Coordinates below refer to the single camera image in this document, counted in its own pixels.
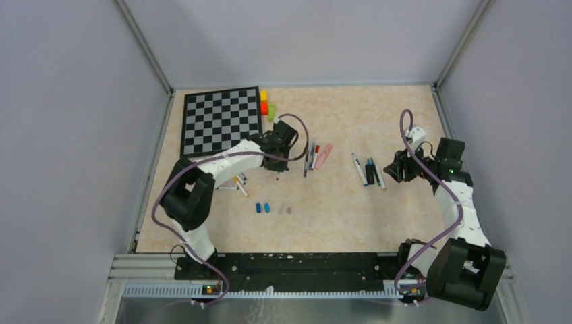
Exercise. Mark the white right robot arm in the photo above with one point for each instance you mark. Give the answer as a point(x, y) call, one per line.
point(459, 265)

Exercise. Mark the white grey marker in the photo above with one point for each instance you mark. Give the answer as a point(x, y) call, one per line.
point(384, 187)

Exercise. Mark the dark blue pen near board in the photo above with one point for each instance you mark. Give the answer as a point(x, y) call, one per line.
point(306, 163)

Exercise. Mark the white pen blue cap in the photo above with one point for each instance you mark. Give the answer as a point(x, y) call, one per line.
point(359, 170)

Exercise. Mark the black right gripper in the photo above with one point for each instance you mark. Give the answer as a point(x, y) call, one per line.
point(400, 167)

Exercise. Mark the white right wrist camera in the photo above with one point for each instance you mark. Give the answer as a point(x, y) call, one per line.
point(415, 137)

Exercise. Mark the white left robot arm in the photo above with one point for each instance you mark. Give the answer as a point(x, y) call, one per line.
point(187, 196)

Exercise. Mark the black blue highlighter marker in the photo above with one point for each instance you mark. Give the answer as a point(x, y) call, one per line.
point(370, 172)

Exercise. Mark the blue capped pen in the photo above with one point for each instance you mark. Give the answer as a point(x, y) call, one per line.
point(311, 149)

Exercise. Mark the green toy block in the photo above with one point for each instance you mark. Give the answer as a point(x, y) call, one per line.
point(271, 112)

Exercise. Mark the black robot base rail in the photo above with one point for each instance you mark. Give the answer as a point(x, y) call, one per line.
point(297, 272)

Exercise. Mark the grey slotted cable duct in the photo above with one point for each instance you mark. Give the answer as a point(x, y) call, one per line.
point(198, 291)

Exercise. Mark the green transparent pen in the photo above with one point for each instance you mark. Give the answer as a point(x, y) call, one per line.
point(376, 175)

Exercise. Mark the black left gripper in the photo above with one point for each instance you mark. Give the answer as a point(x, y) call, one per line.
point(278, 168)

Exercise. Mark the pink highlighter marker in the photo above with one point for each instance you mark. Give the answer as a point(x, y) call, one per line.
point(323, 156)

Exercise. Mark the black and grey chessboard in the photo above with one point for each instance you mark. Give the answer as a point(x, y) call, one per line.
point(218, 120)

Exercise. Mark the orange toy block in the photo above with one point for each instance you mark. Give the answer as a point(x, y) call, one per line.
point(264, 108)

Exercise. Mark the red capped white pen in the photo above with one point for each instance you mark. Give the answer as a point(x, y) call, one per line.
point(314, 156)

